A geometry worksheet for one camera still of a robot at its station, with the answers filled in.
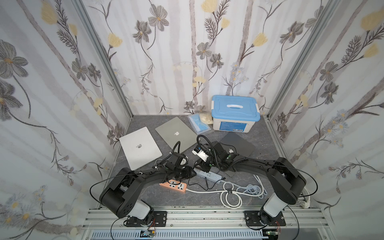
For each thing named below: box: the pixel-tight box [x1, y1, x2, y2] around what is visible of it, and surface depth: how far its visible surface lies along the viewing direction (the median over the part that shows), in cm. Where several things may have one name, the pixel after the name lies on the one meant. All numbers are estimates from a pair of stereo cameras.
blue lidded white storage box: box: [211, 95, 261, 133], surface depth 105 cm
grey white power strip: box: [193, 167, 222, 182], surface depth 88 cm
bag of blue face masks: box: [188, 113, 212, 134], surface depth 117 cm
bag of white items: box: [199, 112, 214, 124], surface depth 117 cm
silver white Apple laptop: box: [119, 126, 163, 171], surface depth 104 cm
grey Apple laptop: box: [155, 116, 199, 154], surface depth 114 cm
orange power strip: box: [159, 179, 188, 192], surface depth 84 cm
